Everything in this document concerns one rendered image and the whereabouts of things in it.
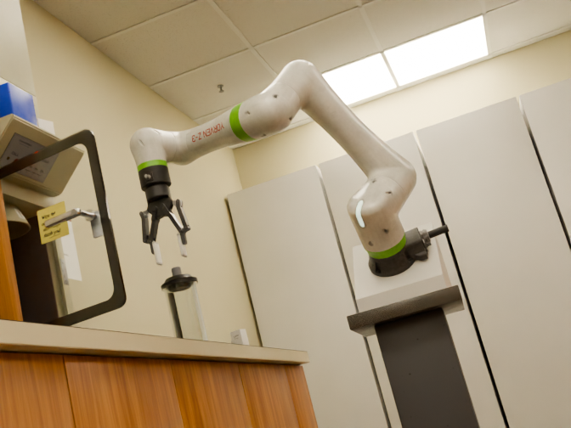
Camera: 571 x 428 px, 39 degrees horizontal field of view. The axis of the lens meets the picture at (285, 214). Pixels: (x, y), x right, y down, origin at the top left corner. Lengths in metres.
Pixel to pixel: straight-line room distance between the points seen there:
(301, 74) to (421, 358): 0.87
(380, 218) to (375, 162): 0.19
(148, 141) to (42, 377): 1.17
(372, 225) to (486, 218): 2.46
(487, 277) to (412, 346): 2.37
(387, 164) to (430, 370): 0.60
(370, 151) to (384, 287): 0.40
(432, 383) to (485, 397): 2.33
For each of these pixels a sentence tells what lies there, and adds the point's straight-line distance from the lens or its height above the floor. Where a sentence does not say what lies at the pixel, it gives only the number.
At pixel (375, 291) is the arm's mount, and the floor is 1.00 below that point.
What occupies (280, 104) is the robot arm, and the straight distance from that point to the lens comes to 2.22.
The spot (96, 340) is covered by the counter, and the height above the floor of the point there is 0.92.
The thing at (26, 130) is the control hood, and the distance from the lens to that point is 2.00.
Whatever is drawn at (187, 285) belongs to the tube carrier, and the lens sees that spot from 2.33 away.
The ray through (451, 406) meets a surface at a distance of 2.30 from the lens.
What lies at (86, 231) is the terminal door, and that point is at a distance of 1.74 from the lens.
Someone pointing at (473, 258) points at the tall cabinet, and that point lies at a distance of 4.66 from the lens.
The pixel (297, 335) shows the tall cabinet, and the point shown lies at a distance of 4.80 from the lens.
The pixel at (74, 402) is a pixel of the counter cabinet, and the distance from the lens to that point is 1.51.
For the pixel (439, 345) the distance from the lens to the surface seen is 2.30.
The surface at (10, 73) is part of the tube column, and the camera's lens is 2.27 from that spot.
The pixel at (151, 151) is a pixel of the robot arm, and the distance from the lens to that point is 2.45.
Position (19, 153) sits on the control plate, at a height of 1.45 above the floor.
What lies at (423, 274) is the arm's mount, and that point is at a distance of 2.34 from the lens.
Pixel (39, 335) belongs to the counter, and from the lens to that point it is 1.40.
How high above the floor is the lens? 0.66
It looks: 15 degrees up
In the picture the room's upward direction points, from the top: 15 degrees counter-clockwise
